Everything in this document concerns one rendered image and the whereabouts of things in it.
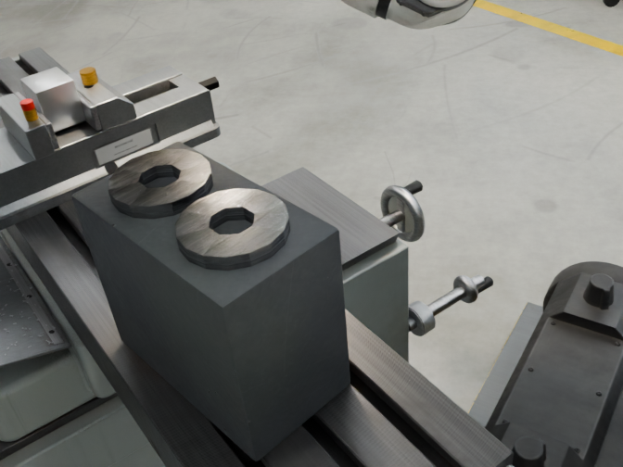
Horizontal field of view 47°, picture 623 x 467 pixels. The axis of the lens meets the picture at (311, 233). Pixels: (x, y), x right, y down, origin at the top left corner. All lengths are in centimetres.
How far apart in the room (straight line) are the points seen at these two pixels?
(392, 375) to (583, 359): 53
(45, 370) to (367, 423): 44
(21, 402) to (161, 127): 41
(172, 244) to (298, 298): 11
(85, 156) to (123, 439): 39
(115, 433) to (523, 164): 196
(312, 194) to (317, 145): 153
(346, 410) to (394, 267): 55
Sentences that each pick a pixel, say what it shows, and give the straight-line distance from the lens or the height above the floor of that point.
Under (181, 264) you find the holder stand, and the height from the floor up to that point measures 110.
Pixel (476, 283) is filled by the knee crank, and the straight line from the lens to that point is 142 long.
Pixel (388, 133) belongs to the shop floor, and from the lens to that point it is 286.
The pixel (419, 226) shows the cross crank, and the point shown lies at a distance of 136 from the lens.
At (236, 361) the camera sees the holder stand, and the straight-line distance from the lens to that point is 56.
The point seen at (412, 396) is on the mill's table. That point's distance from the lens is 69.
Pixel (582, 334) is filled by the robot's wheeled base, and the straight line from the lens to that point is 123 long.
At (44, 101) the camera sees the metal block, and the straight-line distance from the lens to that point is 101.
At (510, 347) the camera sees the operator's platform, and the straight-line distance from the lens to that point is 145.
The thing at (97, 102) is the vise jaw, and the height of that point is 102.
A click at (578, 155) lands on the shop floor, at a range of 278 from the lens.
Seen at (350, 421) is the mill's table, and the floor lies 91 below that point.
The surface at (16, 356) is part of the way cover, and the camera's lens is 91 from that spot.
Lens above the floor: 145
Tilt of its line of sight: 38 degrees down
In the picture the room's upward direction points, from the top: 6 degrees counter-clockwise
